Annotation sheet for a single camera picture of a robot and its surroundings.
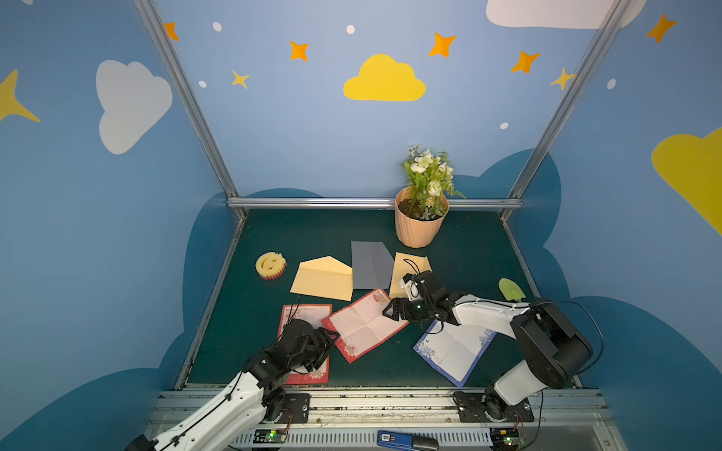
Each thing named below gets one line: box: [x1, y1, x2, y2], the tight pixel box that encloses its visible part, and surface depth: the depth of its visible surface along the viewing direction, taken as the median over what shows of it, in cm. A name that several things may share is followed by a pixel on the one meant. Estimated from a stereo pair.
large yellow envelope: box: [290, 255, 354, 302], surface depth 103 cm
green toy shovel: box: [498, 277, 526, 303], surface depth 100 cm
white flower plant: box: [401, 143, 467, 221], surface depth 98 cm
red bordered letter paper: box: [321, 289, 410, 364], surface depth 91 cm
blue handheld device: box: [376, 430, 440, 451], surface depth 68 cm
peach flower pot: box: [394, 186, 451, 249], surface depth 104 cm
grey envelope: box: [350, 241, 395, 290], surface depth 106 cm
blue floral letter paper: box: [412, 318, 498, 389], surface depth 86 cm
